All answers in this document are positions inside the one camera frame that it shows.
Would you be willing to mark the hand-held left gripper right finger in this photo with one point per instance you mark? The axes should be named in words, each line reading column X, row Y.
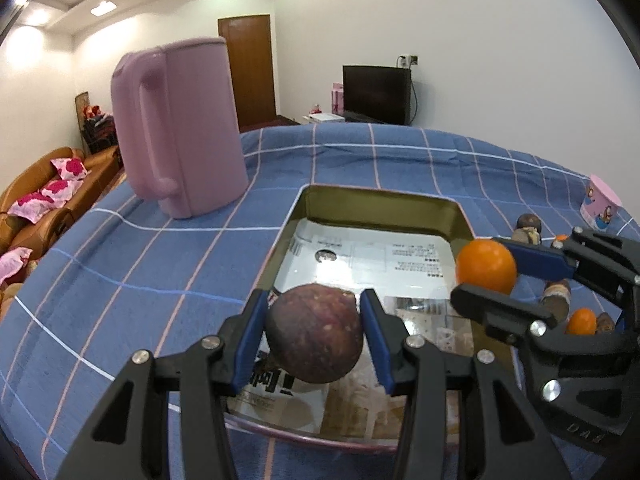
column 377, row 345

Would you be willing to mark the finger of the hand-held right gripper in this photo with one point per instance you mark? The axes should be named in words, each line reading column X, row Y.
column 540, row 261
column 500, row 310

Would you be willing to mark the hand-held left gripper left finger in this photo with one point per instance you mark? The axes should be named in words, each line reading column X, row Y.
column 250, row 342

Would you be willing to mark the large orange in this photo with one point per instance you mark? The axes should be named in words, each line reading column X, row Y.
column 482, row 266

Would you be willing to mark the purple passion fruit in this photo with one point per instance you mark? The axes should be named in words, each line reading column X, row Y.
column 315, row 335

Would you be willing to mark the pink tin box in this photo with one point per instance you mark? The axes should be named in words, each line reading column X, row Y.
column 380, row 210

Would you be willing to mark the speckled tan fruit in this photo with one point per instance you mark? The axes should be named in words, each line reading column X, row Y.
column 527, row 236

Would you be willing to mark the dark brown passion fruit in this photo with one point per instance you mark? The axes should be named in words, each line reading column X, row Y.
column 528, row 221

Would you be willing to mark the brown kiwi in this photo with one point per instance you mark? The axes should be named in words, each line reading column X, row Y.
column 605, row 323

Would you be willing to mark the pink cartoon cup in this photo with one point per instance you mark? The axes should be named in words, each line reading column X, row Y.
column 600, row 205

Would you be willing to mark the white printed leaflet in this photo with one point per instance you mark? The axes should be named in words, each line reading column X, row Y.
column 380, row 260

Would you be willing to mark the blue checked cloth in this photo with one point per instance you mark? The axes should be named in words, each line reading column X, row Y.
column 150, row 270

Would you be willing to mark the pink electric kettle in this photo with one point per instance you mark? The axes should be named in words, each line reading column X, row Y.
column 200, row 125

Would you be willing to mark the low television stand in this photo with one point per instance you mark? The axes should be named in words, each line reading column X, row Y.
column 360, row 119

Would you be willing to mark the flat white box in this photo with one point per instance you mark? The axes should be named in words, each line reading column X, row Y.
column 324, row 118

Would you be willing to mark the brown leather sofa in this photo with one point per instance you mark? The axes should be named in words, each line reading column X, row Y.
column 97, row 164

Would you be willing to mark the black television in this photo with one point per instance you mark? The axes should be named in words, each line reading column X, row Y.
column 375, row 92

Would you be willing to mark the tall pink box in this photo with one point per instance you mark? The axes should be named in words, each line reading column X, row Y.
column 337, row 99

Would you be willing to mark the pink floral pillow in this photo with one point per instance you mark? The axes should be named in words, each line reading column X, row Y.
column 12, row 262
column 70, row 169
column 42, row 200

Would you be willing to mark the brown wooden door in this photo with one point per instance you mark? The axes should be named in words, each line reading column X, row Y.
column 255, row 70

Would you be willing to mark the square ceiling light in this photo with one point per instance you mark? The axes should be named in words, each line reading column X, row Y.
column 103, row 8

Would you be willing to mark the white wall socket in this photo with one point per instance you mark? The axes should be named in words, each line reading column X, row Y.
column 408, row 60

